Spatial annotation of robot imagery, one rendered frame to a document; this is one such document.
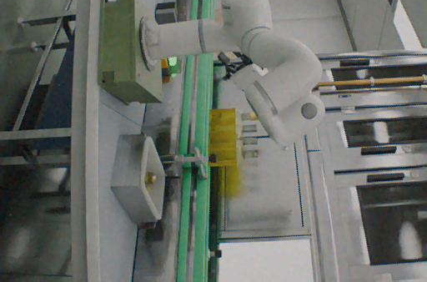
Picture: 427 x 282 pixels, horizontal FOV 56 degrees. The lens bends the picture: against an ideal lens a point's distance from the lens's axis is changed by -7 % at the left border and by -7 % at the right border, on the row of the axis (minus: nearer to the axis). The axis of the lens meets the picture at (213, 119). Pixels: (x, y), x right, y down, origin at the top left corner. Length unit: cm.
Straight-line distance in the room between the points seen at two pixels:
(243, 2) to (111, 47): 36
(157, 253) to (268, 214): 45
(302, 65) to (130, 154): 55
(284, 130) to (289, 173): 69
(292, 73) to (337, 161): 87
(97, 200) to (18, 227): 80
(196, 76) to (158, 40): 50
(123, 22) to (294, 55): 47
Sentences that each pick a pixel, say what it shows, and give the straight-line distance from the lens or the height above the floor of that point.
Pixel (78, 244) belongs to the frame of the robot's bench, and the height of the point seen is 67.
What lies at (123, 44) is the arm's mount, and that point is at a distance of 111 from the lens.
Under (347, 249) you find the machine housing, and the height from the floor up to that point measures 144.
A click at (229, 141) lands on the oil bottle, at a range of 153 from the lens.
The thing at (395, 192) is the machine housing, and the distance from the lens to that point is 171.
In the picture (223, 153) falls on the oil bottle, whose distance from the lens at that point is 151.
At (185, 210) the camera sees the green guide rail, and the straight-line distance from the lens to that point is 139.
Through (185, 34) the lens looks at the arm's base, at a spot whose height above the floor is 97.
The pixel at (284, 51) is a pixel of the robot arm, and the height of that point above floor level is 121.
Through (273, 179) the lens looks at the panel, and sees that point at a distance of 162.
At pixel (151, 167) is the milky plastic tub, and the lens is 134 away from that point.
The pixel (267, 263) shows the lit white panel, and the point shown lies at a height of 116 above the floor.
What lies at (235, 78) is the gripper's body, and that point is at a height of 109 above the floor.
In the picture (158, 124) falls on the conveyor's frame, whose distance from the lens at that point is 146.
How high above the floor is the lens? 114
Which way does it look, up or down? 6 degrees down
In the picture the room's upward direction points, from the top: 87 degrees clockwise
